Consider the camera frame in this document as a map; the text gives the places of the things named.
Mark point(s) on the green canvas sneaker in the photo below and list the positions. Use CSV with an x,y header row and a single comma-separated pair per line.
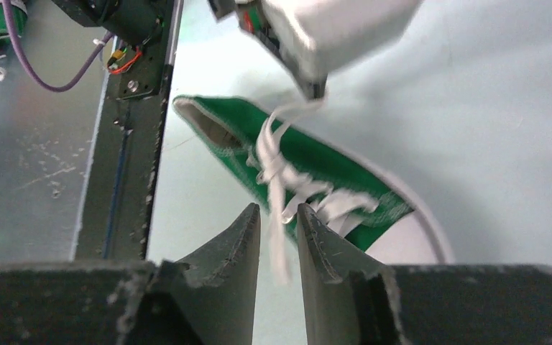
x,y
402,230

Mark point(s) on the white shoelace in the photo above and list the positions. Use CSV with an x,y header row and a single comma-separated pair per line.
x,y
287,188

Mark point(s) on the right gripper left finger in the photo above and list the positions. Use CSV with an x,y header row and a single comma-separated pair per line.
x,y
207,297

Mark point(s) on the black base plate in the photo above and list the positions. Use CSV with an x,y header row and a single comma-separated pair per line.
x,y
118,194

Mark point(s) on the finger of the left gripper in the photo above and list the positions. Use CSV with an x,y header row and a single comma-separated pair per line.
x,y
252,20

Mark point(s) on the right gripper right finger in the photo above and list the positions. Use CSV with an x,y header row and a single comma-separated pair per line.
x,y
351,298

